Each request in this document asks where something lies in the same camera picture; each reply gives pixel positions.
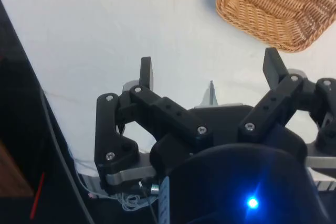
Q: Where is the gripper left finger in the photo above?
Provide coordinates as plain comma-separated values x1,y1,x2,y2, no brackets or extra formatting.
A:
94,56,214,196

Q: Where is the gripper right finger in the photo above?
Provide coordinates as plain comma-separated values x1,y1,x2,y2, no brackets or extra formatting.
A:
237,47,336,156

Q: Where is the wicker basket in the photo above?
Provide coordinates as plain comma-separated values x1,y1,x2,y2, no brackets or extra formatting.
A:
215,0,336,54

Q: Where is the black cable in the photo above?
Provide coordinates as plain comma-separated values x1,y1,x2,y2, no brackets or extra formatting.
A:
40,89,95,224

